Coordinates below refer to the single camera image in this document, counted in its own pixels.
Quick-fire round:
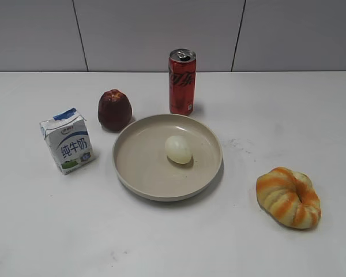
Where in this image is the orange striped bread ring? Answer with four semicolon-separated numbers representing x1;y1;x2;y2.
255;166;322;230

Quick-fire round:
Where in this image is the white peeled egg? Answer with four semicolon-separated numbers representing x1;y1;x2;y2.
164;136;192;164

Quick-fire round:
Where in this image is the white blue milk carton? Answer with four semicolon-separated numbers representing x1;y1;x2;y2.
40;108;96;175

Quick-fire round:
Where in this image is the beige round plate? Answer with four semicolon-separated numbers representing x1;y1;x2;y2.
112;114;223;202

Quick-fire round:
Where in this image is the red cola can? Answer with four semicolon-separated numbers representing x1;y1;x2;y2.
168;48;196;115

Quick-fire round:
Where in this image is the dark red apple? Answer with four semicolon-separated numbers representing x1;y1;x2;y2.
98;89;132;132

